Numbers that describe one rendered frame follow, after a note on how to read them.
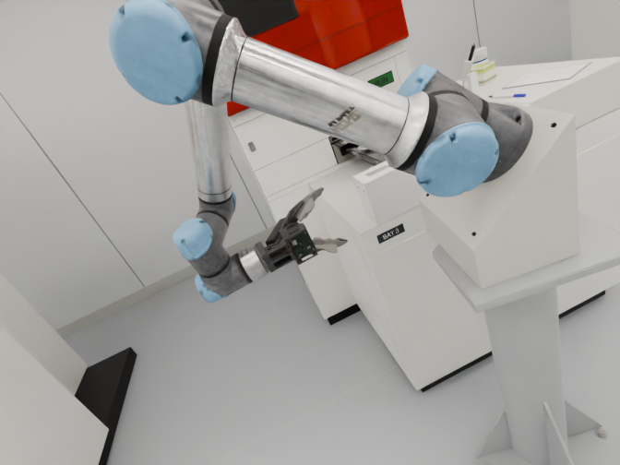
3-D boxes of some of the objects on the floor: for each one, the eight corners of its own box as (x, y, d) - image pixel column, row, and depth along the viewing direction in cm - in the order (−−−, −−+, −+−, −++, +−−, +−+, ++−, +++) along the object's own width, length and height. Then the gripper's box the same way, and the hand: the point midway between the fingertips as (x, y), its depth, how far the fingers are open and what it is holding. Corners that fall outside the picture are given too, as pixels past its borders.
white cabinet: (361, 315, 196) (307, 184, 160) (507, 239, 203) (488, 100, 168) (423, 407, 138) (362, 237, 103) (625, 298, 146) (633, 104, 110)
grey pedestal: (738, 570, 80) (850, 305, 44) (545, 619, 84) (505, 412, 48) (571, 385, 125) (559, 180, 90) (451, 422, 129) (395, 241, 94)
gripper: (285, 300, 80) (361, 258, 81) (244, 229, 72) (327, 184, 73) (279, 282, 87) (348, 244, 89) (240, 217, 79) (316, 176, 81)
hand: (335, 213), depth 84 cm, fingers open, 14 cm apart
